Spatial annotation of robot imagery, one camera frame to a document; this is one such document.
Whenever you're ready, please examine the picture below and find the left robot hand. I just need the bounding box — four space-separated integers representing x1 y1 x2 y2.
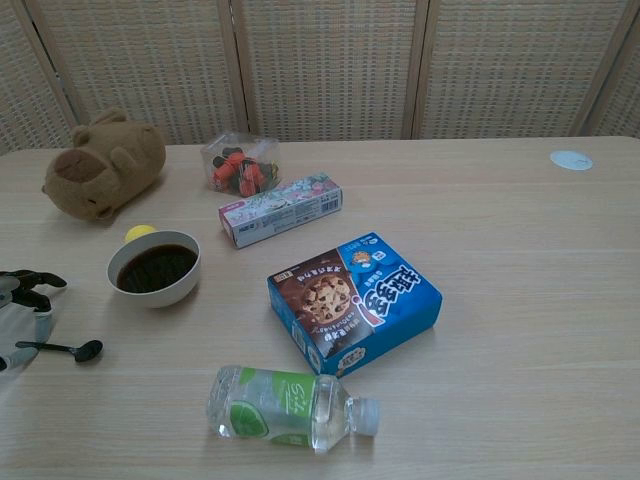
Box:
0 269 69 374

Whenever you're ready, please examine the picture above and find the black plastic spoon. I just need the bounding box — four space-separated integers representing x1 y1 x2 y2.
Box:
14 339 104 364

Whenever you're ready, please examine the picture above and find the woven folding screen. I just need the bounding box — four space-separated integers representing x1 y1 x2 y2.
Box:
0 0 640 156

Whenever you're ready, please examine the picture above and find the floral toothpaste box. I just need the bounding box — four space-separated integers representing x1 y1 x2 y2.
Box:
217 172 344 250

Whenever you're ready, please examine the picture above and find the green label water bottle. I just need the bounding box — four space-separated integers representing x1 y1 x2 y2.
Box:
206 365 380 455

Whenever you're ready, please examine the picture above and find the blue cookie box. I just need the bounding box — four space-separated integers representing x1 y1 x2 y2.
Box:
266 230 444 377

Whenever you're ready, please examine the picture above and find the brown capybara plush toy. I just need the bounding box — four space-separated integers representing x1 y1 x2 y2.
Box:
41 106 167 224

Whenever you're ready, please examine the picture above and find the white bowl dark inside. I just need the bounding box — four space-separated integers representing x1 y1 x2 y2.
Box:
106 229 202 309

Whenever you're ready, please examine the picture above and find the clear bag of snacks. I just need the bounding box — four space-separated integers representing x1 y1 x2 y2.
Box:
200 130 282 197

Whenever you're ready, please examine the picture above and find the yellow ball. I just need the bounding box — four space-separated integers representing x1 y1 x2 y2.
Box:
124 225 158 245

